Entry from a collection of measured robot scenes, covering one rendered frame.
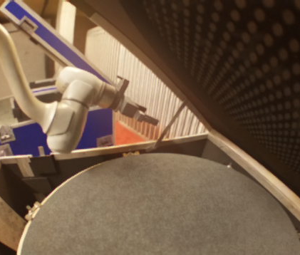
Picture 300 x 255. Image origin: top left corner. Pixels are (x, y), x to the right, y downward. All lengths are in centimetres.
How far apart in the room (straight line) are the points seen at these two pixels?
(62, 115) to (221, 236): 54
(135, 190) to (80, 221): 19
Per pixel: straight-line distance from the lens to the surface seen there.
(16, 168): 82
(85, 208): 44
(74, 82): 50
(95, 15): 57
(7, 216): 79
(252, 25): 25
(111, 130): 131
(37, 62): 701
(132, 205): 44
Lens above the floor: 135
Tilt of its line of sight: 27 degrees down
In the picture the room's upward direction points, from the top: 6 degrees clockwise
